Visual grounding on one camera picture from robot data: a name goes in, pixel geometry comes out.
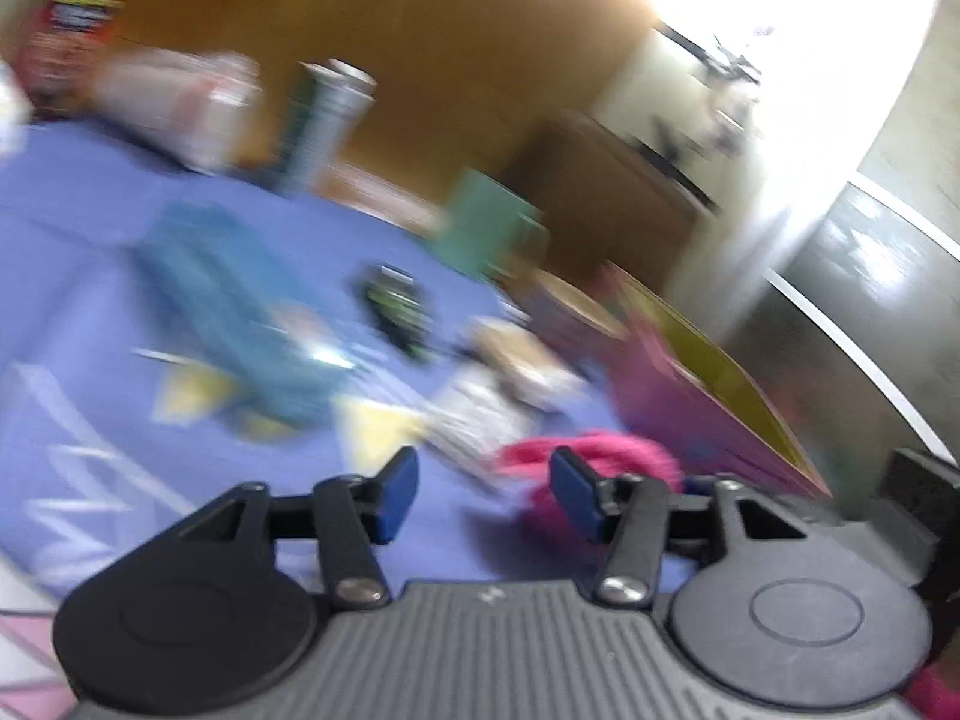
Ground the brown wooden cabinet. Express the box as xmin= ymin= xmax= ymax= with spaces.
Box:
xmin=510 ymin=111 xmax=722 ymax=301

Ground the teal box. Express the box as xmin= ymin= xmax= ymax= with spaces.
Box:
xmin=439 ymin=167 xmax=550 ymax=282

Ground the purple printed blanket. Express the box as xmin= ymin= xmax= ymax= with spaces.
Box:
xmin=0 ymin=120 xmax=638 ymax=601

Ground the pink and white mat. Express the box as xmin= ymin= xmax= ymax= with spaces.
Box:
xmin=0 ymin=559 xmax=80 ymax=720

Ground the white patterned cloth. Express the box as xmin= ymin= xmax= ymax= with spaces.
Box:
xmin=424 ymin=373 xmax=530 ymax=477

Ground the pink and yellow box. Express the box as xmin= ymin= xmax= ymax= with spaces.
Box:
xmin=600 ymin=262 xmax=833 ymax=500

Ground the beige soft item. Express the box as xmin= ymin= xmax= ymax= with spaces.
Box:
xmin=465 ymin=315 xmax=590 ymax=410

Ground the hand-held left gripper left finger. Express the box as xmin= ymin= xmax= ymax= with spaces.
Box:
xmin=178 ymin=447 xmax=419 ymax=610

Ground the red printed packet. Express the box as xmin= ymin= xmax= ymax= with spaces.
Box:
xmin=19 ymin=0 xmax=147 ymax=117

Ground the silver metal can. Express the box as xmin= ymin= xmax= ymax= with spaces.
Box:
xmin=279 ymin=58 xmax=377 ymax=197

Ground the pink fluffy cloth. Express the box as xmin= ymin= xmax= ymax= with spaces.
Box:
xmin=499 ymin=429 xmax=685 ymax=541

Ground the white plastic bag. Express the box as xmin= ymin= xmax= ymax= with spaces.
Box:
xmin=94 ymin=47 xmax=263 ymax=175

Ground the small black object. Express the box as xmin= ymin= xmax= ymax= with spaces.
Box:
xmin=354 ymin=261 xmax=437 ymax=362

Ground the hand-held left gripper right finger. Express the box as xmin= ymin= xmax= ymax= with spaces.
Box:
xmin=549 ymin=447 xmax=815 ymax=607

